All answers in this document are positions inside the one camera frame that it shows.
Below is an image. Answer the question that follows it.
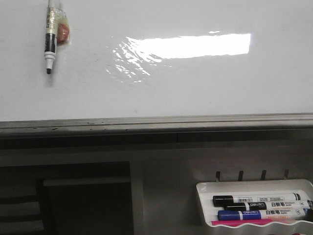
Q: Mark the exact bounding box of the white whiteboard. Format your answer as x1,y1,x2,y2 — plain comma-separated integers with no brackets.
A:
0,0,313,134

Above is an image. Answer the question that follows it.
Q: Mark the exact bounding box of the black cap marker top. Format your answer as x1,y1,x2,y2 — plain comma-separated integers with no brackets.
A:
213,192,306,207

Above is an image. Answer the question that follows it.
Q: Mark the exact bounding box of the taped whiteboard marker with magnet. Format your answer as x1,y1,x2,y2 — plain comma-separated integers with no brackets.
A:
44,0,70,74

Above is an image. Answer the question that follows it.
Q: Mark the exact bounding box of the black marker middle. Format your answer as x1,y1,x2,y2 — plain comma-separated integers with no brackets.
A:
224,200,313,211

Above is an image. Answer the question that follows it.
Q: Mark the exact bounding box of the white plastic marker tray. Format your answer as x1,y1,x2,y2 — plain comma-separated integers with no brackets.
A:
196,179,313,235

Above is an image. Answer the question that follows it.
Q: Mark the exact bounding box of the blue cap marker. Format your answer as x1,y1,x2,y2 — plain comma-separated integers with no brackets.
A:
217,208,308,221

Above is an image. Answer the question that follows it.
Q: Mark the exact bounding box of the pink eraser strip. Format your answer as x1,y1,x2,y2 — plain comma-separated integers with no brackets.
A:
211,219,273,227

